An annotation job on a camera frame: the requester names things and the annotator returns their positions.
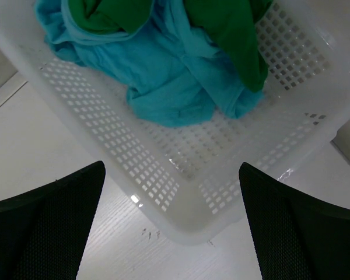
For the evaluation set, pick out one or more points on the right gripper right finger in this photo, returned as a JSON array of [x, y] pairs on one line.
[[295, 235]]

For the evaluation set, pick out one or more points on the white plastic basket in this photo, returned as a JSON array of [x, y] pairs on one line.
[[186, 179]]

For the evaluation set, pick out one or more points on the green t-shirt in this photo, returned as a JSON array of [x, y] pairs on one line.
[[229, 24]]

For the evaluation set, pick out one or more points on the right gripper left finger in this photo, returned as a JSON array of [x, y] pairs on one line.
[[43, 232]]

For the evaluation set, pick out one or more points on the light blue t-shirt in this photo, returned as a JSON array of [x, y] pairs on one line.
[[175, 74]]

